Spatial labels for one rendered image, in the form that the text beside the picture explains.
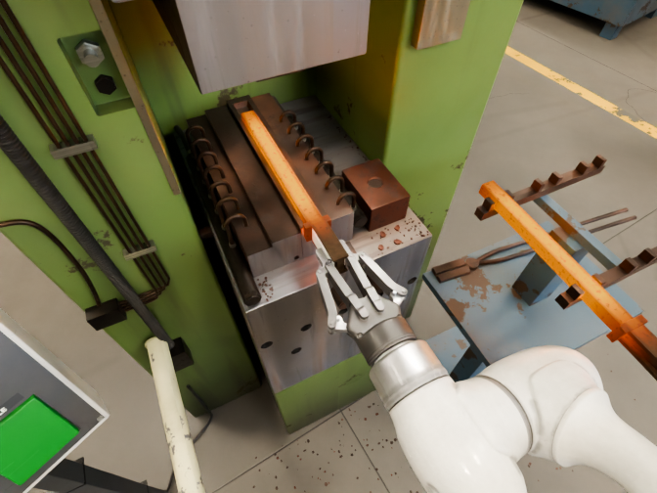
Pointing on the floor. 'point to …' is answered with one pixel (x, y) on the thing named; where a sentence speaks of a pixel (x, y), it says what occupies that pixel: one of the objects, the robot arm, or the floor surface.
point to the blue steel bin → (613, 12)
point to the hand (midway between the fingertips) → (328, 246)
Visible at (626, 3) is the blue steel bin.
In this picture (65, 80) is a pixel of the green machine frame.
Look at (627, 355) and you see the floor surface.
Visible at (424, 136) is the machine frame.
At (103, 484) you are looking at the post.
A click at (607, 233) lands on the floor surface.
